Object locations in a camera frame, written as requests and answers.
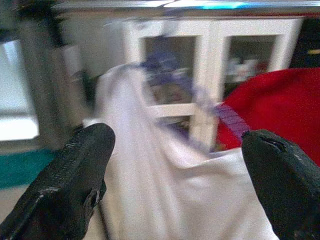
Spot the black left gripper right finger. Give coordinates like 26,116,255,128
241,129,320,240

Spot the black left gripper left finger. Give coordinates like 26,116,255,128
0,122,116,240

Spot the red shirt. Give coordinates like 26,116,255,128
216,67,320,167

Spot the purple clothes hanger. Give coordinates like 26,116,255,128
138,34,251,153

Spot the teal floor mat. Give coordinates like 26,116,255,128
0,148,61,190

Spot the white framed glass door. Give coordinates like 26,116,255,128
0,39,41,141

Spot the plain white t-shirt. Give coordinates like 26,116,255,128
93,63,280,240

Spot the white glass-door cabinet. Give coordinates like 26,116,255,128
123,16,305,153

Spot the metal clothes rack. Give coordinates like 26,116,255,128
14,0,320,131

